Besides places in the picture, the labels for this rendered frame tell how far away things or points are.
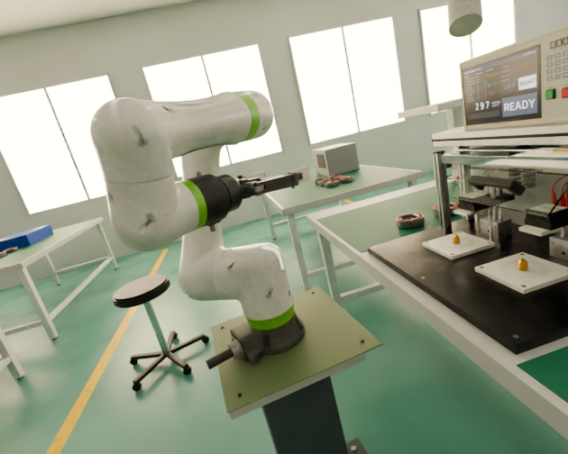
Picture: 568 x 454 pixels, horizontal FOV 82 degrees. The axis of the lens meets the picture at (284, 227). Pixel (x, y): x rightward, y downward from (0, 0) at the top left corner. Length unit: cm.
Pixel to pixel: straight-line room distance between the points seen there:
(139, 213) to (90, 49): 533
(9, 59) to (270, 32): 359
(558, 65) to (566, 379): 66
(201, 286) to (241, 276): 12
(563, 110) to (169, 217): 89
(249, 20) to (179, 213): 525
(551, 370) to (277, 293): 52
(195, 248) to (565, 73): 94
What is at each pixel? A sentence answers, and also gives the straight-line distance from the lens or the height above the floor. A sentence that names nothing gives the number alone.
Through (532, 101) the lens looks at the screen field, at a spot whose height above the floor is 117.
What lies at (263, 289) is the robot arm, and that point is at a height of 92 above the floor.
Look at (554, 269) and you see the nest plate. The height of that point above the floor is 78.
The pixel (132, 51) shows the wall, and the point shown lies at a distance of 566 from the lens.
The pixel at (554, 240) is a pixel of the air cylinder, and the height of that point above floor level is 82.
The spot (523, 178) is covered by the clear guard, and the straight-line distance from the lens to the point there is 77.
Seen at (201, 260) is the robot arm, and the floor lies 99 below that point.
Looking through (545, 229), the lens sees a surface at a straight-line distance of 100.
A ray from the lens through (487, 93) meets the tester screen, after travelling 117.
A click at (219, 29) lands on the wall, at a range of 564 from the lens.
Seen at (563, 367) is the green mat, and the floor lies 75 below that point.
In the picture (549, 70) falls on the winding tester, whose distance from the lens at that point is 104.
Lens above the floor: 124
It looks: 15 degrees down
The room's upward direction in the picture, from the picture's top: 14 degrees counter-clockwise
